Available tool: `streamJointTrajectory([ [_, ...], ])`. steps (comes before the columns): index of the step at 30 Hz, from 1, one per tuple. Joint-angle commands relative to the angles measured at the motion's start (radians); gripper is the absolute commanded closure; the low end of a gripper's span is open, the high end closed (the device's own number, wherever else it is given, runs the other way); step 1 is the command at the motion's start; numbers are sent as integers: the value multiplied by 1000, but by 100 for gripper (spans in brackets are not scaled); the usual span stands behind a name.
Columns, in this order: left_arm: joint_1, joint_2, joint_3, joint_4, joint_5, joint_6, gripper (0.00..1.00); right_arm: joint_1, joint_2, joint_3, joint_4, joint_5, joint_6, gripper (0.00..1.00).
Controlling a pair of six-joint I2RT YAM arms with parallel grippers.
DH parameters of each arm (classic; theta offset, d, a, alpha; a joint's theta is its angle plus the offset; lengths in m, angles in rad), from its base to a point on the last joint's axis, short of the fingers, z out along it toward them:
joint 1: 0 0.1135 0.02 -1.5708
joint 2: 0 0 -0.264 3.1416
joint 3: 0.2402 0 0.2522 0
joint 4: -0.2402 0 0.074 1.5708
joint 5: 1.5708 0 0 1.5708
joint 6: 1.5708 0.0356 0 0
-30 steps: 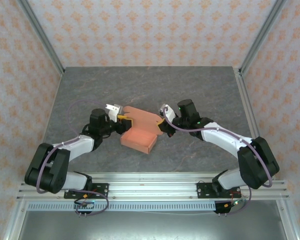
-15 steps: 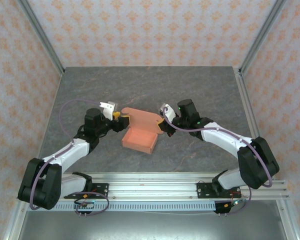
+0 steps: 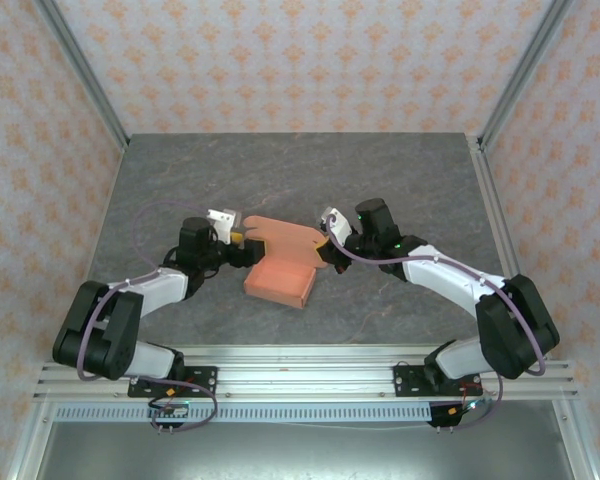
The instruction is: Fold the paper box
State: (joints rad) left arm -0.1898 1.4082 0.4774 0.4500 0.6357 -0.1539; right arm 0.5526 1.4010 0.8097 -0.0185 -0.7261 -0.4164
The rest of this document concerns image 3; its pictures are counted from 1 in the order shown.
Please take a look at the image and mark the pink paper box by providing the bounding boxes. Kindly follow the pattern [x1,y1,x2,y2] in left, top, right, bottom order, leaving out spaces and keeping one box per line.
[243,213,332,310]

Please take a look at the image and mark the grey metal sheet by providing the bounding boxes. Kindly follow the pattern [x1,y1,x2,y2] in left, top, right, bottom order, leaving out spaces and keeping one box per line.
[32,422,579,480]

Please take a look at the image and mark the aluminium side rail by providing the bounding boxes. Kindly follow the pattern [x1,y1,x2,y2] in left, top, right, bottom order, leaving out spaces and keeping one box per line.
[467,133,551,362]

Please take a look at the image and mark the aluminium mounting rail beam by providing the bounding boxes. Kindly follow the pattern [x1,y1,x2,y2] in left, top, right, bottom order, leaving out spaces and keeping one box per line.
[32,343,580,402]

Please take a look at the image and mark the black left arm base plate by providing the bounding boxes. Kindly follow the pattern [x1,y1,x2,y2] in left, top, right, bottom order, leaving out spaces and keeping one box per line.
[127,366,219,399]

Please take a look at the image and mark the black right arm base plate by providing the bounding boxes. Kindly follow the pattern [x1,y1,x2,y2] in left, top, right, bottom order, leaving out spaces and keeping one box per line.
[393,363,484,399]

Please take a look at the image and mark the white slotted cable duct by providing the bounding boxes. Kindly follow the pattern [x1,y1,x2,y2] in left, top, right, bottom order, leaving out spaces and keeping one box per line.
[53,403,435,424]

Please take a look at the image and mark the aluminium corner post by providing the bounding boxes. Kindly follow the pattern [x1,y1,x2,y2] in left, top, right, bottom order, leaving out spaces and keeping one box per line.
[32,0,131,150]
[476,0,577,151]

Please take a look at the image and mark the aluminium frame leg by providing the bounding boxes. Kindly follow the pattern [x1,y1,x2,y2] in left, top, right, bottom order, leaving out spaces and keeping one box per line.
[552,399,600,480]
[7,399,56,480]

